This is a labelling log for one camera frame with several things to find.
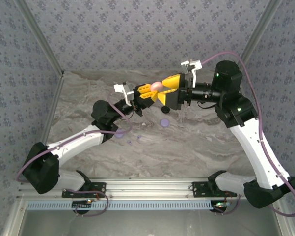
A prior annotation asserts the pink round charging case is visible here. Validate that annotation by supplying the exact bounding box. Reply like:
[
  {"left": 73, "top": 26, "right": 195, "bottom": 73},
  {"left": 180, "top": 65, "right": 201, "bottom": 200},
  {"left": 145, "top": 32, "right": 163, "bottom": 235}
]
[{"left": 150, "top": 81, "right": 164, "bottom": 92}]

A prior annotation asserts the small black circuit board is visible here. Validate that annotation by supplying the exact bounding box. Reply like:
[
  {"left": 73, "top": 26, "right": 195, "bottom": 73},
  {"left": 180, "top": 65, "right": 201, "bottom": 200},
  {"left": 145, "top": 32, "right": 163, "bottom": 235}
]
[
  {"left": 212, "top": 201, "right": 230, "bottom": 212},
  {"left": 72, "top": 199, "right": 93, "bottom": 212}
]

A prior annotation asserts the grey metal sheet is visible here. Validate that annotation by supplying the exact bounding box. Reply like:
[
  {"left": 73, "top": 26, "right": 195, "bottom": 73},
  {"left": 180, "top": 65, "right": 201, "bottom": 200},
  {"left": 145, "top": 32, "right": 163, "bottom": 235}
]
[{"left": 13, "top": 207, "right": 289, "bottom": 236}]

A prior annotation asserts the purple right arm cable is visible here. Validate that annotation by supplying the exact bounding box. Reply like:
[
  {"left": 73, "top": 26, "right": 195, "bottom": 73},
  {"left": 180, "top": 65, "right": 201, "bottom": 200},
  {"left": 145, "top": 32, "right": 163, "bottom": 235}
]
[{"left": 201, "top": 51, "right": 295, "bottom": 217}]

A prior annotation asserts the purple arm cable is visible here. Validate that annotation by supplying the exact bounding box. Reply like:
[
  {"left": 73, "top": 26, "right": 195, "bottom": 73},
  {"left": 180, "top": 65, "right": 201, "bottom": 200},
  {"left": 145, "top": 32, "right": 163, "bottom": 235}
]
[
  {"left": 16, "top": 92, "right": 134, "bottom": 218},
  {"left": 201, "top": 51, "right": 295, "bottom": 217}
]

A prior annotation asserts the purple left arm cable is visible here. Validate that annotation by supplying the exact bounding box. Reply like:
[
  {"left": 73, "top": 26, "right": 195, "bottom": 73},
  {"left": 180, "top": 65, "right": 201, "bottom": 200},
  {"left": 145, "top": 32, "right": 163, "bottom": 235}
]
[{"left": 16, "top": 92, "right": 134, "bottom": 218}]

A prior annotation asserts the aluminium frame post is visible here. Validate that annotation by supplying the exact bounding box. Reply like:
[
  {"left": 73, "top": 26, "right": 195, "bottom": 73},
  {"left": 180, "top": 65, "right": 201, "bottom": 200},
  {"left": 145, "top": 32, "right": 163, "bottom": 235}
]
[
  {"left": 14, "top": 0, "right": 65, "bottom": 77},
  {"left": 238, "top": 0, "right": 283, "bottom": 64}
]

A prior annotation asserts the aluminium table side rail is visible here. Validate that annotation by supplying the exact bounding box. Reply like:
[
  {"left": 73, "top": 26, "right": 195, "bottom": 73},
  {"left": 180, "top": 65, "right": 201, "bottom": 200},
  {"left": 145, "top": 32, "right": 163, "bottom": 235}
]
[{"left": 36, "top": 71, "right": 66, "bottom": 148}]

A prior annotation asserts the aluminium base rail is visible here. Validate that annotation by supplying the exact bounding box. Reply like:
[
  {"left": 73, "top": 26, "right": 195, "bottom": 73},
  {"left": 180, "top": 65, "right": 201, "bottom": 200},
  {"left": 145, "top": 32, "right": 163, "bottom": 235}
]
[{"left": 17, "top": 177, "right": 285, "bottom": 200}]

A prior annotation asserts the pale slotted cable duct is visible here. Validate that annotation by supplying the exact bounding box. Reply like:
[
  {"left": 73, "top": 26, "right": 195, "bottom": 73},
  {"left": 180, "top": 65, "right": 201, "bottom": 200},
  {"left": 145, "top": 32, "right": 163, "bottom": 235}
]
[{"left": 26, "top": 199, "right": 215, "bottom": 211}]

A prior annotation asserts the aluminium frame leg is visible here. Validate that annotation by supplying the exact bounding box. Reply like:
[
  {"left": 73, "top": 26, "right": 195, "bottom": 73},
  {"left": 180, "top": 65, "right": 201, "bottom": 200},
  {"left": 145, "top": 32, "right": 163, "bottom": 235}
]
[
  {"left": 271, "top": 198, "right": 295, "bottom": 236},
  {"left": 1, "top": 198, "right": 27, "bottom": 236}
]

